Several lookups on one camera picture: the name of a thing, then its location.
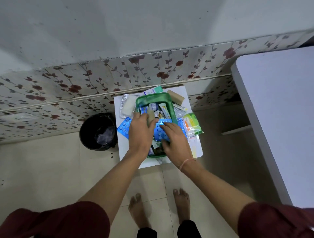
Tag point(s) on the clear silver packet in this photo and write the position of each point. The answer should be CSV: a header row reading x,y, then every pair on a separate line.
x,y
180,113

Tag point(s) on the white table crossbar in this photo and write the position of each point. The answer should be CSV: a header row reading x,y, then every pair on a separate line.
x,y
236,130

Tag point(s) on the green plastic box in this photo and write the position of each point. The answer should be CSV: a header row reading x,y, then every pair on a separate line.
x,y
157,96

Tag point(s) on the black trousers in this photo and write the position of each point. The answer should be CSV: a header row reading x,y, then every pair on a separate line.
x,y
189,230

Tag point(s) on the tan bandage roll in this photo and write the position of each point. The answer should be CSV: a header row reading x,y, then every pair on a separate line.
x,y
175,97

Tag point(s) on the silver pill blister pack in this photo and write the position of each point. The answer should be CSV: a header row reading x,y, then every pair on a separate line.
x,y
124,96

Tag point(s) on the person's left forearm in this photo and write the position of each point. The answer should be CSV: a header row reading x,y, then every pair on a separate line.
x,y
115,184

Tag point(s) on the small white round jar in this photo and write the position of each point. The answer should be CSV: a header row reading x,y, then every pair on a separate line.
x,y
153,107

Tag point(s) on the person's right foot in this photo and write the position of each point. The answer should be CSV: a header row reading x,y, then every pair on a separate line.
x,y
182,206

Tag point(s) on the small beige bandage roll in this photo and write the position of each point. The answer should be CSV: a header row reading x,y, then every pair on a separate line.
x,y
150,117

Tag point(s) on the large white table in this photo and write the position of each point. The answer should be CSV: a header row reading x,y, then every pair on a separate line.
x,y
282,110

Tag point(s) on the thin white packet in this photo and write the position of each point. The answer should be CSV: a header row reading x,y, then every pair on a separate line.
x,y
180,107

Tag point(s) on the white ointment tube box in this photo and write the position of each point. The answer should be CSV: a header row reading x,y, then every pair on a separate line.
x,y
163,110

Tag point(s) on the white teal medicine carton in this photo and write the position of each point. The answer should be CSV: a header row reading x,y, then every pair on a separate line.
x,y
153,90

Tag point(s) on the dark red shirt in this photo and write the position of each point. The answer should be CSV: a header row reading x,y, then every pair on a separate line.
x,y
61,220

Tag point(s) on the crumpled clear plastic bag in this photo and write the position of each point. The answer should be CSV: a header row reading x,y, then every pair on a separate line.
x,y
105,137

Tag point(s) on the person's right hand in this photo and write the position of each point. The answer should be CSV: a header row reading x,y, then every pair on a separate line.
x,y
177,147

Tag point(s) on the blue white medicine box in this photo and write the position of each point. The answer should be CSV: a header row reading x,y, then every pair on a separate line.
x,y
143,110

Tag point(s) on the person's right forearm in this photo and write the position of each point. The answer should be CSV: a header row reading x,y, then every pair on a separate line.
x,y
216,193

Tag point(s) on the black trash bin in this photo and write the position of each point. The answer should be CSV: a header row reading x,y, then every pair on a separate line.
x,y
87,132

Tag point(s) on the green yellow packet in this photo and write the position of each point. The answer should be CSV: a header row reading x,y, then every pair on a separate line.
x,y
192,123

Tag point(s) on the person's left hand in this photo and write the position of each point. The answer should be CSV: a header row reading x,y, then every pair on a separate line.
x,y
139,137

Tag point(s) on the white gauze roll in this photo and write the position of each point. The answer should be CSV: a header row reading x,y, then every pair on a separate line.
x,y
128,108

